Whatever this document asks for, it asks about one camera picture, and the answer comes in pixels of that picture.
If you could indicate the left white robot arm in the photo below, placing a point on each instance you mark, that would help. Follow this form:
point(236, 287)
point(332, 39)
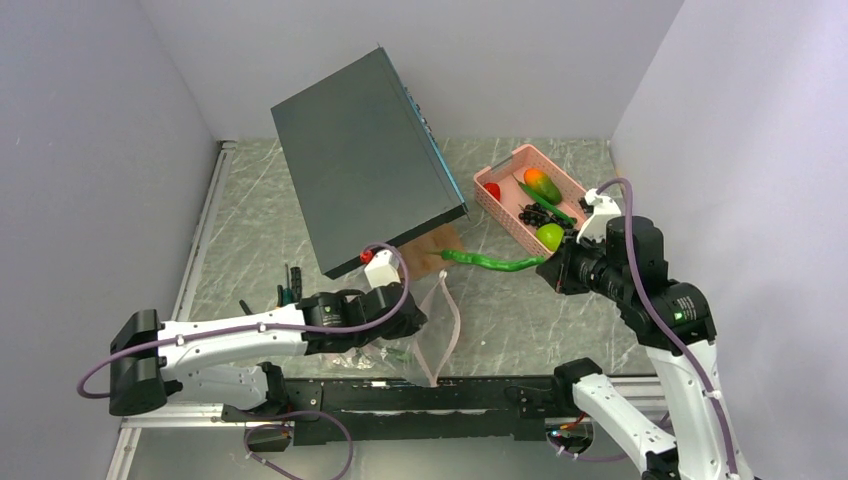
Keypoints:
point(225, 361)

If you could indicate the clear zip top bag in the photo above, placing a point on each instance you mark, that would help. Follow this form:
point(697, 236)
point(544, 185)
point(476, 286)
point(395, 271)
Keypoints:
point(419, 359)

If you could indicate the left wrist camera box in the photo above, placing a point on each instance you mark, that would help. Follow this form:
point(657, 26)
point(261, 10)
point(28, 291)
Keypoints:
point(381, 266)

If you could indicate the long green chili pepper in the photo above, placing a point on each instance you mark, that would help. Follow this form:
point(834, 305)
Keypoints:
point(490, 263)

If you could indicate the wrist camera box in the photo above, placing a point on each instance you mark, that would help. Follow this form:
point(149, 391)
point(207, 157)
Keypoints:
point(381, 266)
point(604, 209)

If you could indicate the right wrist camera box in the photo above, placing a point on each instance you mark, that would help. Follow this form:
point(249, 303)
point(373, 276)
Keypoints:
point(604, 209)

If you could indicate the green apple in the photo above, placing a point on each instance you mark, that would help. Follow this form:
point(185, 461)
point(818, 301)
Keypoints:
point(550, 236)

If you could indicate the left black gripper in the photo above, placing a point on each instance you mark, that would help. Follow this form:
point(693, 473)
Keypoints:
point(408, 323)

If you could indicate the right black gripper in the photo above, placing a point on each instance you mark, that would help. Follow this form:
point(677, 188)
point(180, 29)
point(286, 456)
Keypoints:
point(557, 267)

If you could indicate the black front rail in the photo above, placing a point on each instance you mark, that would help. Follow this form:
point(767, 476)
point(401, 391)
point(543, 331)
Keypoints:
point(523, 408)

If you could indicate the red wax apple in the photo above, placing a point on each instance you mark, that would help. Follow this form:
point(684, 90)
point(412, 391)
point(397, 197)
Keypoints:
point(494, 190)

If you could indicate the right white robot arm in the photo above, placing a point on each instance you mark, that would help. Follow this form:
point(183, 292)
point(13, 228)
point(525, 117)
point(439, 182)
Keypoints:
point(672, 320)

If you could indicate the orange green mango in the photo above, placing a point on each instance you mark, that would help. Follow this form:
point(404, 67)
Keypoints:
point(542, 185)

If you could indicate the black grape bunch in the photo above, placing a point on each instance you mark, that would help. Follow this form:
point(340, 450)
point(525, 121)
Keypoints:
point(533, 215)

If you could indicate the dark tilted monitor panel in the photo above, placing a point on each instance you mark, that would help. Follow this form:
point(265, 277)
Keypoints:
point(365, 166)

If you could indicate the wooden base board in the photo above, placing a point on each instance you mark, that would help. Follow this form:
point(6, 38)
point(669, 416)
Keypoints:
point(423, 254)

